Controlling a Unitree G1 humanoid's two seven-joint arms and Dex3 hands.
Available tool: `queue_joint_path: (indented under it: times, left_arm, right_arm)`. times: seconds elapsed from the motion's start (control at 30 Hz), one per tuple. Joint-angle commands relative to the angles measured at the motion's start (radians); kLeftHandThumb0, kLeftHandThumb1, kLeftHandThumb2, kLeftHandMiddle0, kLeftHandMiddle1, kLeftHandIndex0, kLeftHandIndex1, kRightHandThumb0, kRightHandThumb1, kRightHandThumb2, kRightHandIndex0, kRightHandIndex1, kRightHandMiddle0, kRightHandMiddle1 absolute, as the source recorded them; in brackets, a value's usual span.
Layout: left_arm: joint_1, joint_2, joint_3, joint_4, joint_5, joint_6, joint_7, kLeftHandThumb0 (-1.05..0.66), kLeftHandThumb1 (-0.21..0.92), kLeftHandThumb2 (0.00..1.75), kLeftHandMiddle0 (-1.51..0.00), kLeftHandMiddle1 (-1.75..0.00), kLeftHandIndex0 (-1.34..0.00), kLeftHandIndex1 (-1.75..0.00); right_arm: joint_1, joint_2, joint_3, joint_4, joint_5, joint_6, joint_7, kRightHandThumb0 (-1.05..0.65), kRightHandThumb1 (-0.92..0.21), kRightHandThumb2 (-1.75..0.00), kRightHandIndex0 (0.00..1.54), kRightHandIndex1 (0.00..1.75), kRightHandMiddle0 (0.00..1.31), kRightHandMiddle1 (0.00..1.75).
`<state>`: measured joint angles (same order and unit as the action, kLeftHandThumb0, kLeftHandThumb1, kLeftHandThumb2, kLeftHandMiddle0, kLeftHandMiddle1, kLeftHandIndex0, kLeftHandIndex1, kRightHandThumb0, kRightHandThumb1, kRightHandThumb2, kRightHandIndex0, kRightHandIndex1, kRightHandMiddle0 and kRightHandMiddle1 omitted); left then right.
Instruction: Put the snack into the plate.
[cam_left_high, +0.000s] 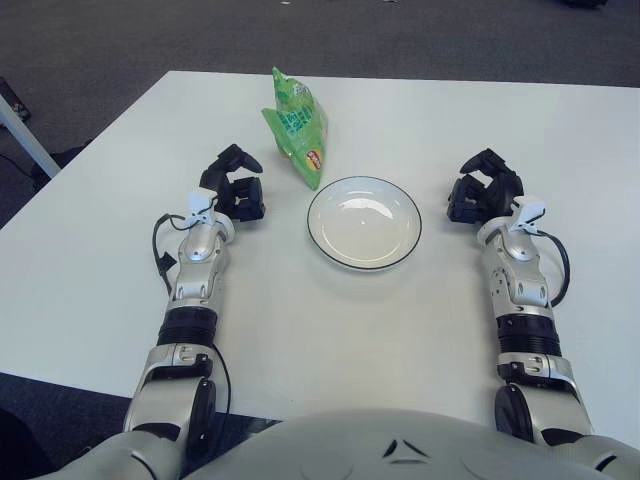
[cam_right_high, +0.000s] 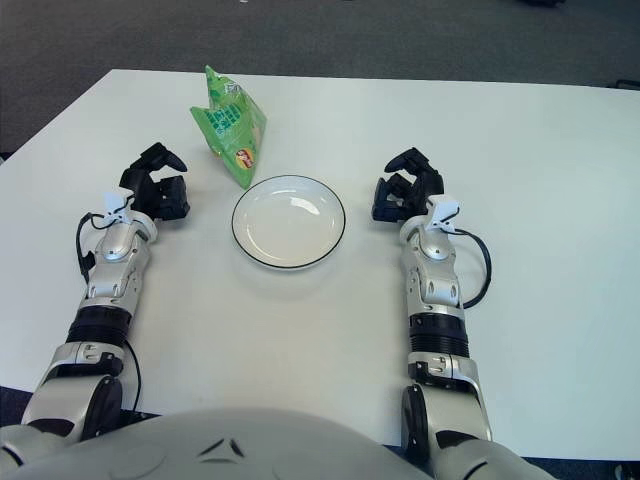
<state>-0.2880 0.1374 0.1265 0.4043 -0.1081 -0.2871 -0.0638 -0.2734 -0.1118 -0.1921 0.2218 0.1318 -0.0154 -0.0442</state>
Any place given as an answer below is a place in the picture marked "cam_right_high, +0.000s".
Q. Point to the chair caster wheel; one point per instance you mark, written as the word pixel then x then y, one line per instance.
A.
pixel 627 472

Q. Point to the dark chair base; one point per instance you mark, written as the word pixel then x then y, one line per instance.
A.
pixel 627 84

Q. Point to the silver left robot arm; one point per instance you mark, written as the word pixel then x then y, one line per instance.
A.
pixel 115 255

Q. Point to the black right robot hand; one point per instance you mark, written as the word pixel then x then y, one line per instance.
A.
pixel 420 185

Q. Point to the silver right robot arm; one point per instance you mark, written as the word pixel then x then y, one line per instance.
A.
pixel 435 285

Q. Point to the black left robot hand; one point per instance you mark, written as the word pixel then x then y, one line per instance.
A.
pixel 150 195

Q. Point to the grey robot torso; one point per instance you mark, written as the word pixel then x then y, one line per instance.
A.
pixel 225 450

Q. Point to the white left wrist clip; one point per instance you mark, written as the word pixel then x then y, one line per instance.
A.
pixel 116 205

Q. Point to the white plate black rim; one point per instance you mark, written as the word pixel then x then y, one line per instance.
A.
pixel 287 225

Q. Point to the green snack bag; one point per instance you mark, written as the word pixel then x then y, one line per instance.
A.
pixel 230 125

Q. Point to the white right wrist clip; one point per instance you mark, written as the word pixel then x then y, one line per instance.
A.
pixel 442 210

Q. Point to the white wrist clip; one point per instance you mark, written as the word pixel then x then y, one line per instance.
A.
pixel 116 205
pixel 442 210

